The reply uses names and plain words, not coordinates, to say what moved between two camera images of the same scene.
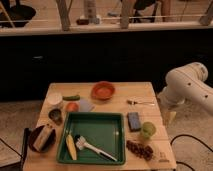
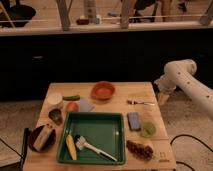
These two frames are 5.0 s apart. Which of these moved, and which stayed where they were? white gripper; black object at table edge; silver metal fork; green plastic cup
Moved: white gripper
Stayed: silver metal fork; green plastic cup; black object at table edge
